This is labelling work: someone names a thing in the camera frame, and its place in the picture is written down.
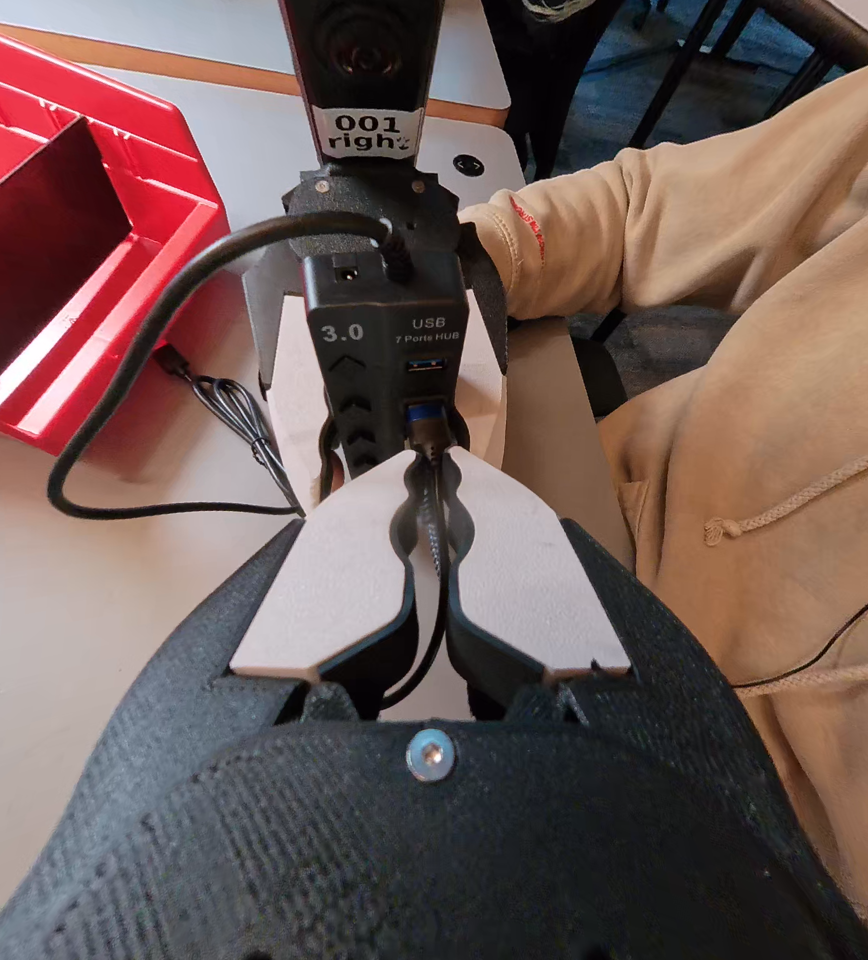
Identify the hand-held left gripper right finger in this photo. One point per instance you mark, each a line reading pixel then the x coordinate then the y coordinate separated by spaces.
pixel 539 592

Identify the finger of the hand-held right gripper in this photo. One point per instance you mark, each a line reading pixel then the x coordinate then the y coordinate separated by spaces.
pixel 492 307
pixel 263 330

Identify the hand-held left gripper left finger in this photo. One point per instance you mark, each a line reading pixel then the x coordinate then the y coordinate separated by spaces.
pixel 321 592

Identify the red plastic bin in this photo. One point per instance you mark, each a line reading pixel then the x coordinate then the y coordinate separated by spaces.
pixel 171 187

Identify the desk height control panel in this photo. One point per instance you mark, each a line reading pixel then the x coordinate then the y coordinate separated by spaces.
pixel 468 165

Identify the black chair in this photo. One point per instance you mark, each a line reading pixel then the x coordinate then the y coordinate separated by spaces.
pixel 546 90

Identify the person's beige hoodie torso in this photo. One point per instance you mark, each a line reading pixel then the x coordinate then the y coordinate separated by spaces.
pixel 779 525

